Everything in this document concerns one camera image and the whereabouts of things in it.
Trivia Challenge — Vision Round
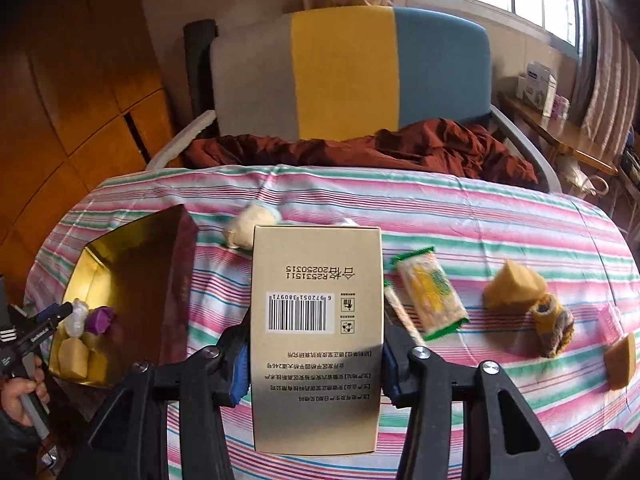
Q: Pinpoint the small knitted shoe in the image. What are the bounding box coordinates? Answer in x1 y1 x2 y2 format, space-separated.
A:
530 294 576 358

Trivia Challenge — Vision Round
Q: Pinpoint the maroon cloth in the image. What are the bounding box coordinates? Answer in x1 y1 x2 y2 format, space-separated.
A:
182 119 541 186

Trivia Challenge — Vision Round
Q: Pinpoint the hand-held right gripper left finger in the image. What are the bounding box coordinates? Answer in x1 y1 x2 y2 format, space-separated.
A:
75 305 251 480

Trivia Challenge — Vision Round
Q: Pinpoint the tan cardboard box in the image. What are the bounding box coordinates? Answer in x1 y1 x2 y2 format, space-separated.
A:
251 225 386 457

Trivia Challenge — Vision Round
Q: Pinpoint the white candy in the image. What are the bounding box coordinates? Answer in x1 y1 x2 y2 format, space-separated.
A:
65 299 90 338

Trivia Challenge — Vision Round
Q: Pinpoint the pink green striped sheet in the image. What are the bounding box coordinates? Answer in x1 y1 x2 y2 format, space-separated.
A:
24 162 640 480

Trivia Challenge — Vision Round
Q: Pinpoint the person's left hand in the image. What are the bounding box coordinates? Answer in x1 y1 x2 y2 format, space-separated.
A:
0 356 51 429

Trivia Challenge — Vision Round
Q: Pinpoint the maroon gift box gold inside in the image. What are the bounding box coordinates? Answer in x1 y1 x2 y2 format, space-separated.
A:
47 205 199 390

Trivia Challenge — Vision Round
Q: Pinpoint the pink hair roller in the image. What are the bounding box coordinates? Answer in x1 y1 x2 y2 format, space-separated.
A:
597 302 626 343

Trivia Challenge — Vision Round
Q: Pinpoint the white printed carton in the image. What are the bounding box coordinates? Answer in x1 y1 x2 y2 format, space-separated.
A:
517 61 558 113

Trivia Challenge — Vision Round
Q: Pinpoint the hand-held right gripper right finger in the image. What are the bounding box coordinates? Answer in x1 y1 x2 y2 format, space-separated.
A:
382 329 576 480

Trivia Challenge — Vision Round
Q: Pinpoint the wooden wardrobe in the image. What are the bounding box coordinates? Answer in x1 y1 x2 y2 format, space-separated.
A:
0 0 181 306

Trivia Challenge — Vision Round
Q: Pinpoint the dark cloth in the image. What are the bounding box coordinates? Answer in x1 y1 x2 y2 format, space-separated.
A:
565 429 640 480

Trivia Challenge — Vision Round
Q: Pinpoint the wooden desk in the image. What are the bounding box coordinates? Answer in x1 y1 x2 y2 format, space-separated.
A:
500 92 621 176

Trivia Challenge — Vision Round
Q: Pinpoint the yellow sponge piece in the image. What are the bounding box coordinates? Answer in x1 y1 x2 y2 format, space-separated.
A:
82 332 113 383
57 337 91 380

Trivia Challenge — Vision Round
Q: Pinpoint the green cracker packet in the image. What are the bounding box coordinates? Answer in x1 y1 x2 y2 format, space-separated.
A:
390 245 470 343

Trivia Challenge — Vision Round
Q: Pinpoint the brown snack packet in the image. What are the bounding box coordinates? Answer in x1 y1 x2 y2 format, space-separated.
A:
384 280 426 348

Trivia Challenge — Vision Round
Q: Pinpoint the white bag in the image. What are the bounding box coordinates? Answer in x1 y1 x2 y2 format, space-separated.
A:
557 155 611 198

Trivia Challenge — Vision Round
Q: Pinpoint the large yellow sponge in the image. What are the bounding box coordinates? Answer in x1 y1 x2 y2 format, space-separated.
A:
482 259 549 312

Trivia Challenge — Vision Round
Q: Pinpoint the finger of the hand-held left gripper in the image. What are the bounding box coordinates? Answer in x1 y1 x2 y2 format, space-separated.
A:
16 301 74 334

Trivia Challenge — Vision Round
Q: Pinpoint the tan sponge block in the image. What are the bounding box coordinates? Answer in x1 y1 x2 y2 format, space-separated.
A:
602 332 638 392

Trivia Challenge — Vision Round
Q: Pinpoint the purple candy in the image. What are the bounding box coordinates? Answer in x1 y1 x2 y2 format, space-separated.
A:
84 307 115 336

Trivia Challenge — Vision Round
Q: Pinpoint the striped beige curtain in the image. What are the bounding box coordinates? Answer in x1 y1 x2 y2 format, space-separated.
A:
570 0 640 151

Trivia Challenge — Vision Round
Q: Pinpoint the grey yellow blue armchair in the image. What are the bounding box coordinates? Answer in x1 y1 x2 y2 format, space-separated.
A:
145 5 563 193

